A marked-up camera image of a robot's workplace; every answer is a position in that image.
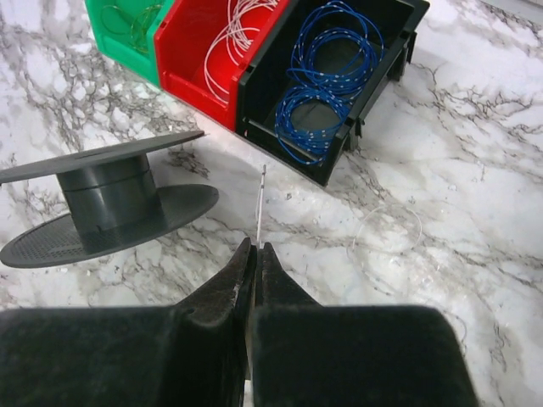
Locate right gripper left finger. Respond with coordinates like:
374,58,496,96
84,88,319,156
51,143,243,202
1,240,257,406

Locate green plastic bin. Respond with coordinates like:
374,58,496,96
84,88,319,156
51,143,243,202
85,0,173,86

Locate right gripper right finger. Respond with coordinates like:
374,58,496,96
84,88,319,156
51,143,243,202
252,243,478,406

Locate white cable coils in bin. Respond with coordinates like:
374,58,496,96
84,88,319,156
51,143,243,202
203,0,281,103

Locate blue cable coils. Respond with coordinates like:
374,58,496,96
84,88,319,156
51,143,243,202
274,1,386,166

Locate black spool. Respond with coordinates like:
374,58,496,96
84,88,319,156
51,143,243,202
1,131,219,269

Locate red plastic bin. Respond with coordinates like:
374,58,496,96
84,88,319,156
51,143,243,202
154,1,288,131

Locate black plastic bin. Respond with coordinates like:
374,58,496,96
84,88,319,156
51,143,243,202
235,1,429,185

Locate green cable coils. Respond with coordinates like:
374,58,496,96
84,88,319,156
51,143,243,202
99,0,166,56

